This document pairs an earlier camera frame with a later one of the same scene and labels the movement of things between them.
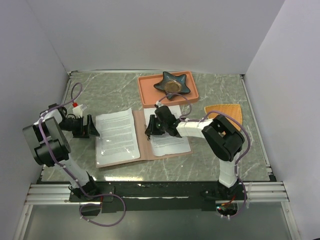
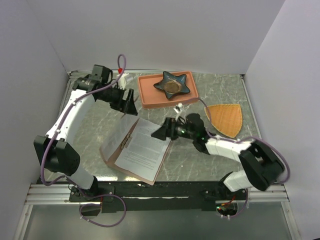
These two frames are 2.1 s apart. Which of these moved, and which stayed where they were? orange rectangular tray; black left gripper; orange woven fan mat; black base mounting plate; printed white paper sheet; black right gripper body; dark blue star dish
Moved: black left gripper; black right gripper body; printed white paper sheet
Stayed: orange woven fan mat; orange rectangular tray; black base mounting plate; dark blue star dish
